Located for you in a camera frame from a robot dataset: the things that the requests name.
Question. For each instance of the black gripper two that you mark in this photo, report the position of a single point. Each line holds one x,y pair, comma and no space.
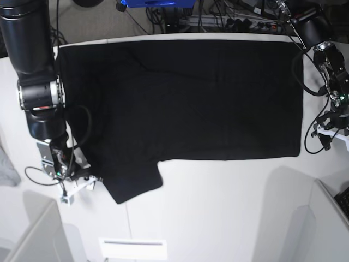
335,118

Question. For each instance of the black keyboard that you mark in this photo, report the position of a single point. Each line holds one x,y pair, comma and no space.
343,201

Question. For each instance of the blue box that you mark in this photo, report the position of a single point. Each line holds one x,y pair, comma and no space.
159,3

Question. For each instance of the white wrist camera two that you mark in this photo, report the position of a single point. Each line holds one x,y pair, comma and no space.
318,129

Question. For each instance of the white power strip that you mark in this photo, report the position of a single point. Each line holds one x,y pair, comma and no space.
215,21

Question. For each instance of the white wrist camera one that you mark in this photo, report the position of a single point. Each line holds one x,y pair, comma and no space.
87,183

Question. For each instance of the black gripper one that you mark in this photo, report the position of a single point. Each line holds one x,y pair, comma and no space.
58,160

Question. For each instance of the grey crumpled cloth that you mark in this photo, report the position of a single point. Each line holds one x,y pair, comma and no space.
9,175

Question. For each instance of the black T-shirt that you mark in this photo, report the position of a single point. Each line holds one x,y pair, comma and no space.
133,104

